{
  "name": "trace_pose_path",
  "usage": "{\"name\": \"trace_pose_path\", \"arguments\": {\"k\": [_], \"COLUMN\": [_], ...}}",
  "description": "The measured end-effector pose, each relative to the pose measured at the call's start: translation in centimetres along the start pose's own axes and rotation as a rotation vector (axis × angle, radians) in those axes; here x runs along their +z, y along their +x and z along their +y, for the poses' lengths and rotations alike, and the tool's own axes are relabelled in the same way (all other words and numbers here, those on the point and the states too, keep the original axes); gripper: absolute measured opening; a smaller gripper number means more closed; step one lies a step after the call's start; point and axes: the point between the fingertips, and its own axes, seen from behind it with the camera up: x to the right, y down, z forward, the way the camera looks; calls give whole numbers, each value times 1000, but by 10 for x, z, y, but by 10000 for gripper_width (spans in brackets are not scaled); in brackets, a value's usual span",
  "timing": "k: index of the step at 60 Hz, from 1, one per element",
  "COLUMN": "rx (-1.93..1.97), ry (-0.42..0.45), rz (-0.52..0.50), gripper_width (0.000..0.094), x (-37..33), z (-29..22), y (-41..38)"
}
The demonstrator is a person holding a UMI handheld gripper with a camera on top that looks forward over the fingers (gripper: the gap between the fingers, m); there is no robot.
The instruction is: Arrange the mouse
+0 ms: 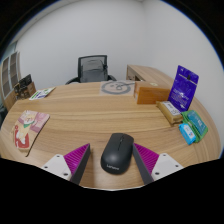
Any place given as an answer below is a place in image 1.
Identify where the brown cardboard box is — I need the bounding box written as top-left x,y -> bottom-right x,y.
133,81 -> 172,105

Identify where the wooden shelf unit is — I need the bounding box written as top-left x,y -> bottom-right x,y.
0,51 -> 23,111

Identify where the stack of dark boxes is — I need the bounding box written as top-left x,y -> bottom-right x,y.
13,73 -> 37,100

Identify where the black computer mouse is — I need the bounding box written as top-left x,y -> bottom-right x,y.
100,132 -> 135,174

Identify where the clear sheet with grey circle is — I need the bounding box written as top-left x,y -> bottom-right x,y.
99,79 -> 137,98

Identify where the white leaflet with green print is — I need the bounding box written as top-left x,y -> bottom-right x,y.
28,86 -> 57,101

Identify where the cartoon print mouse pad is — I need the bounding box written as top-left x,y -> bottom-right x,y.
11,109 -> 51,158

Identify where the wooden side desk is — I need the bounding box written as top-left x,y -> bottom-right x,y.
125,64 -> 176,88

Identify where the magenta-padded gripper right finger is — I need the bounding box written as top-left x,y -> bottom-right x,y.
132,142 -> 184,186

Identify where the purple standing pouch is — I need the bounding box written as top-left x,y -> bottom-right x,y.
167,64 -> 200,113

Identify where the tan packet with white label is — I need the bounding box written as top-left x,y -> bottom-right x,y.
156,100 -> 184,126

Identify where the blue wipes packet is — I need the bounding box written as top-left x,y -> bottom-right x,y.
178,122 -> 197,146

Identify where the green packet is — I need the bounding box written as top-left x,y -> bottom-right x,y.
180,109 -> 209,144

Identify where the black office chair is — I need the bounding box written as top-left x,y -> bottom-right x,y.
64,54 -> 118,85

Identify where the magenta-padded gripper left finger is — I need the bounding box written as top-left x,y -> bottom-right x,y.
41,143 -> 92,186

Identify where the grey backpack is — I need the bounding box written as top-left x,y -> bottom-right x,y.
81,59 -> 108,84

